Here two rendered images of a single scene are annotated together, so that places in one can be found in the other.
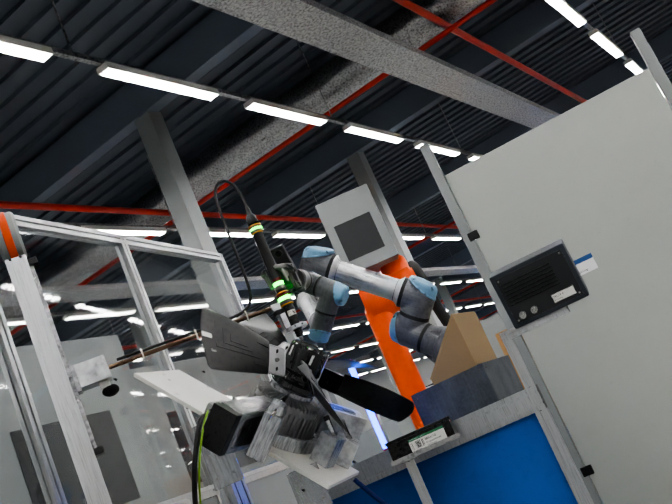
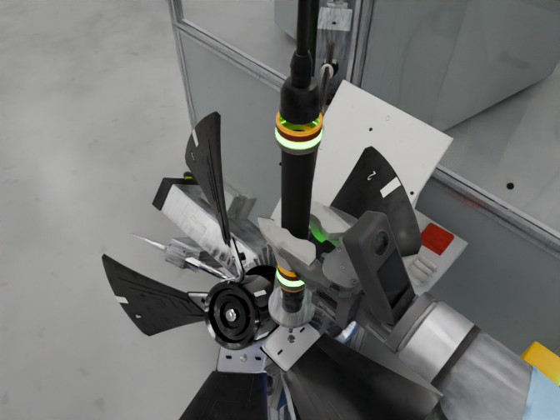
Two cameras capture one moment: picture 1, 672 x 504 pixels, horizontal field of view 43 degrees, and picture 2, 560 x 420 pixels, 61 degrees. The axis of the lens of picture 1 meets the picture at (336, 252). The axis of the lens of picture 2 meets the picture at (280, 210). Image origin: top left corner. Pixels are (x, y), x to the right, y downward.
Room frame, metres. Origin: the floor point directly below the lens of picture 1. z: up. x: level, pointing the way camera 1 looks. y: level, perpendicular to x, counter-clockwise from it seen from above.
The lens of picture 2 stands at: (2.81, -0.10, 1.96)
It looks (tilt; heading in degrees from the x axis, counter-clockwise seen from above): 51 degrees down; 118
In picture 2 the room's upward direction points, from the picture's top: straight up
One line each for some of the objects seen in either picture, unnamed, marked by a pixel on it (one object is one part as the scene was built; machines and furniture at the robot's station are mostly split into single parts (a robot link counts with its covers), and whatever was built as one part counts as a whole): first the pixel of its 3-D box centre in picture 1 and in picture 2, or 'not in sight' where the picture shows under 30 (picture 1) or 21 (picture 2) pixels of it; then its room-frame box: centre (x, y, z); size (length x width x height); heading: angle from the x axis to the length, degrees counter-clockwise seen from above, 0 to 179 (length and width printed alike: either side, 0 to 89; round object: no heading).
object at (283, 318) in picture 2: (288, 316); (292, 285); (2.66, 0.22, 1.36); 0.09 x 0.07 x 0.10; 109
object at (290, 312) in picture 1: (273, 270); (294, 225); (2.66, 0.21, 1.51); 0.04 x 0.04 x 0.46
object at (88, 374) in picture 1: (91, 373); (333, 32); (2.46, 0.80, 1.40); 0.10 x 0.07 x 0.08; 109
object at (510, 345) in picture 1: (517, 359); not in sight; (2.86, -0.40, 0.96); 0.03 x 0.03 x 0.20; 74
